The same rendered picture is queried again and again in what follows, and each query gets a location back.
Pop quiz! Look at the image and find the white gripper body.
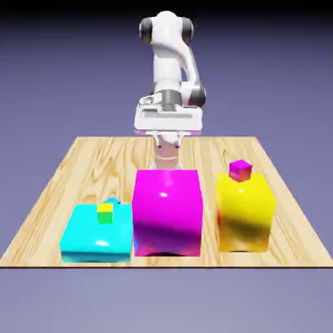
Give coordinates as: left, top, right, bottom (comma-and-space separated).
133, 104, 204, 137

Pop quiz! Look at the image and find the small magenta cube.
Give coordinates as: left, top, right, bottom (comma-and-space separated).
229, 159, 254, 183

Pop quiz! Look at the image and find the small yellow cube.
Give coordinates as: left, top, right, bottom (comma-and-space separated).
96, 203, 114, 224

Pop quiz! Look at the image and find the large magenta box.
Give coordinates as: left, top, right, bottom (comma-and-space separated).
131, 168, 204, 258

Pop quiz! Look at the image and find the large yellow box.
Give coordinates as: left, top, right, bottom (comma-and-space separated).
215, 172, 276, 253

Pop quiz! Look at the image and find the large cyan box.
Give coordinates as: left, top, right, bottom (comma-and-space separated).
59, 203, 134, 263

